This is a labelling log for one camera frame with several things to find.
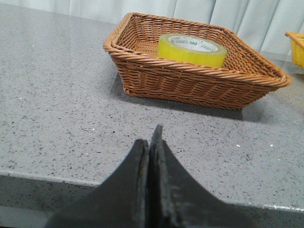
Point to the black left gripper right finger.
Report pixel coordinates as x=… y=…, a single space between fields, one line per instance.
x=177 y=200

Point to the brown wicker basket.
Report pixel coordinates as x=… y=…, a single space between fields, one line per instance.
x=245 y=76

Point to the yellow packing tape roll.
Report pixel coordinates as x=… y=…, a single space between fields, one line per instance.
x=192 y=49

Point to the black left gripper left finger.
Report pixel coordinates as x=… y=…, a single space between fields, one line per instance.
x=119 y=202

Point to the white curtain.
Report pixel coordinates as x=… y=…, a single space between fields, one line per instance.
x=262 y=24

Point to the yellow wicker basket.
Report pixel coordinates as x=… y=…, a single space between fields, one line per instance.
x=297 y=48

